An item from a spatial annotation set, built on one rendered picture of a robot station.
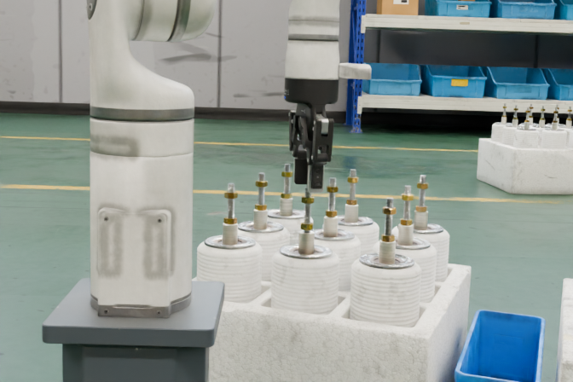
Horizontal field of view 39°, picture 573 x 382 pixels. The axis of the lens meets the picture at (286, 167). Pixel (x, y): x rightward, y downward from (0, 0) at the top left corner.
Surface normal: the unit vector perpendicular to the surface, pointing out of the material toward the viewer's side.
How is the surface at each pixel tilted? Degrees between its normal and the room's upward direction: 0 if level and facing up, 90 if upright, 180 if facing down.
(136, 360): 90
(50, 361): 0
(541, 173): 90
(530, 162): 90
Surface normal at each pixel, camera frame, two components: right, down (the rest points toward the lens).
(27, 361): 0.03, -0.99
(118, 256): 0.01, 0.14
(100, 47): -0.77, 0.11
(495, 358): -0.32, 0.09
